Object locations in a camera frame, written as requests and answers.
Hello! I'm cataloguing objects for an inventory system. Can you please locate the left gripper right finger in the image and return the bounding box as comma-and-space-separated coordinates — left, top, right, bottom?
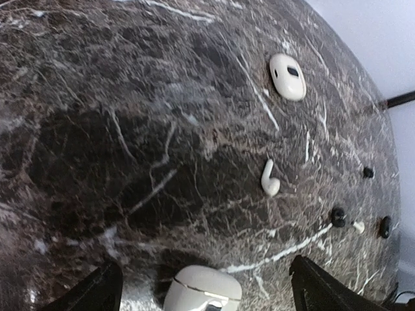
289, 255, 384, 311

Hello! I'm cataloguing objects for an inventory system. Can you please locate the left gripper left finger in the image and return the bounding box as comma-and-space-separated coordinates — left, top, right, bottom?
41, 261, 123, 311

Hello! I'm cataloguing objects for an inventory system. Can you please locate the white earbud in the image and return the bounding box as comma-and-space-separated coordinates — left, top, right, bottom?
351, 221, 365, 235
261, 159, 280, 197

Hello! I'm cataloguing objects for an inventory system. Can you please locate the white charging case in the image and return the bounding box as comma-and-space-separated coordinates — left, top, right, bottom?
163, 265, 243, 311
269, 53, 307, 102

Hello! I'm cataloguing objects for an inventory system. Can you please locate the black charging case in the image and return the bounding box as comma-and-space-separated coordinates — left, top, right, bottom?
379, 216, 392, 239

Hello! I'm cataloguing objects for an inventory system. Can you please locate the black earbud front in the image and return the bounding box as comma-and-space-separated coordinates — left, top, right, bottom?
331, 207, 346, 228

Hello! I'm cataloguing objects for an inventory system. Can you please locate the black earbud back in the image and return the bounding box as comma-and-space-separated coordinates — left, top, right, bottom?
362, 167, 374, 178

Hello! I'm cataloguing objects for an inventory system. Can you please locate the right black frame post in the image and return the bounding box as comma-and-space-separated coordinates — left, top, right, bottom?
383, 91, 415, 109

